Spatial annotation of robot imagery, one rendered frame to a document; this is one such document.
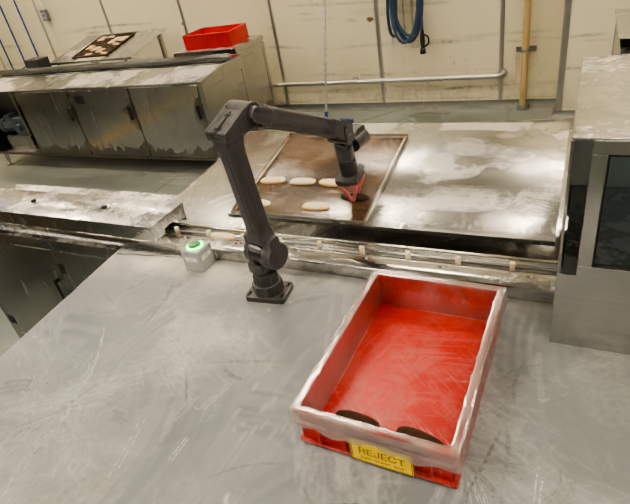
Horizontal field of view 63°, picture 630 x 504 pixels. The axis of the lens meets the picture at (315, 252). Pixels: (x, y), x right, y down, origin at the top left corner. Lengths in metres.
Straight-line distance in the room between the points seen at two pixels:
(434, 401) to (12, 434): 0.96
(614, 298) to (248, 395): 0.80
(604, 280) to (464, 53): 4.09
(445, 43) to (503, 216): 3.67
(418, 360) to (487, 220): 0.53
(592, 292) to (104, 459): 1.07
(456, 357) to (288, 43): 4.76
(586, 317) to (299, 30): 4.73
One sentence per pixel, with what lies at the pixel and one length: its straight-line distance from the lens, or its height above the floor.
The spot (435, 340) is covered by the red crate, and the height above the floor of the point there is 0.82.
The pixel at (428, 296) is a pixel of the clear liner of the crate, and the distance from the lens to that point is 1.31.
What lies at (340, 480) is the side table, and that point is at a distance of 1.05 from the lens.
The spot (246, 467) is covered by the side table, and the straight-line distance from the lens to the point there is 1.11.
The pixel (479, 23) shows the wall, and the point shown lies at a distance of 5.04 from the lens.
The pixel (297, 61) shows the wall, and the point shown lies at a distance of 5.68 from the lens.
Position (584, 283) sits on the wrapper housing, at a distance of 1.18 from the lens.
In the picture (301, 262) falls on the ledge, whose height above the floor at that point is 0.85.
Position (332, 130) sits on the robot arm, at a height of 1.19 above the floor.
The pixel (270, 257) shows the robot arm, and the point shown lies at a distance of 1.38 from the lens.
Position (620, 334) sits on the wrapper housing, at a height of 0.87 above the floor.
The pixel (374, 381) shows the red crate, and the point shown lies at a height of 0.82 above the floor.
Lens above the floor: 1.69
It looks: 32 degrees down
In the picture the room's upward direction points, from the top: 11 degrees counter-clockwise
